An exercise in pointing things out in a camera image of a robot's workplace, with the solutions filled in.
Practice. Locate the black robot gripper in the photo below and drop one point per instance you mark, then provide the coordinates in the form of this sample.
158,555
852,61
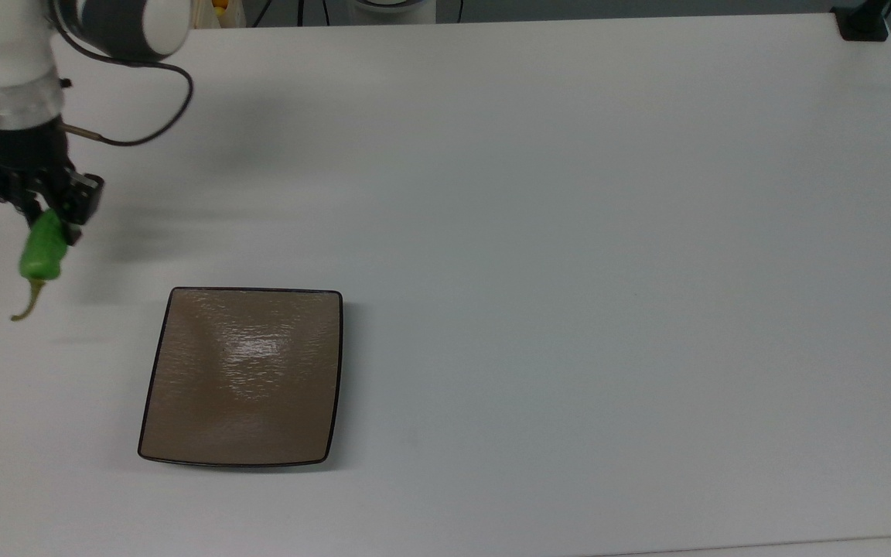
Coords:
24,155

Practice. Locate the green chili pepper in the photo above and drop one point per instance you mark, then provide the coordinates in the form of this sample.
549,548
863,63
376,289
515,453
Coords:
42,251

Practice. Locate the square brown ceramic plate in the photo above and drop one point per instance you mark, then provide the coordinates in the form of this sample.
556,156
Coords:
244,379

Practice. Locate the white box with yellow item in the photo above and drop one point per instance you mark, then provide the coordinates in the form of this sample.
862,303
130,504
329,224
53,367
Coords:
221,15

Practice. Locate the black clamp camera stand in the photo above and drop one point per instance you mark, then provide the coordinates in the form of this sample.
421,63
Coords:
861,23

